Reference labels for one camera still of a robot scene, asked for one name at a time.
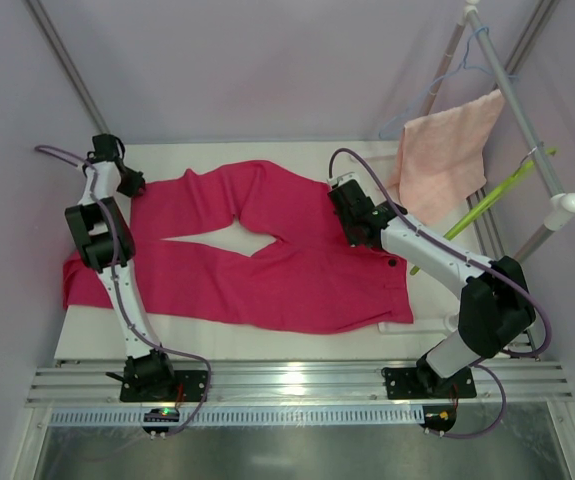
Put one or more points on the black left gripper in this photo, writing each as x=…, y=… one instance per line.
x=132, y=181

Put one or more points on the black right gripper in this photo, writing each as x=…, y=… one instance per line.
x=349, y=212

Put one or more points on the pink trousers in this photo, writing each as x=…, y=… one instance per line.
x=253, y=243

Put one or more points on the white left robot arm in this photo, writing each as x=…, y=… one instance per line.
x=106, y=246

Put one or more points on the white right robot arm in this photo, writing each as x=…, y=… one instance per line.
x=493, y=307

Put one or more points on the green plastic hanger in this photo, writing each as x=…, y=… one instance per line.
x=525, y=168

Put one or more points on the light pink towel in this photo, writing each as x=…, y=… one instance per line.
x=439, y=161

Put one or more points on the right electronics board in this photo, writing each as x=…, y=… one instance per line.
x=438, y=419

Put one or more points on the electronics board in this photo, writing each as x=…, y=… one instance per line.
x=157, y=422
x=438, y=419

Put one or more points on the left electronics board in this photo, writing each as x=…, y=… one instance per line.
x=157, y=422

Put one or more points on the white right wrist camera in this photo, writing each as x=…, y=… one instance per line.
x=340, y=180

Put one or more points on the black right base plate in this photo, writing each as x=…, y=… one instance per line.
x=413, y=383

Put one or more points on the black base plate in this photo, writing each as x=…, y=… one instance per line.
x=154, y=379
x=413, y=383

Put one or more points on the blue wire hanger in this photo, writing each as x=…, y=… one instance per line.
x=394, y=125

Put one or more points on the slotted cable duct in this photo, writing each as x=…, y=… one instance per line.
x=243, y=416

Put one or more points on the aluminium front rail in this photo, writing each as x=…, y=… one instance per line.
x=84, y=383

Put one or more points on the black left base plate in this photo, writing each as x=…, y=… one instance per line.
x=154, y=379

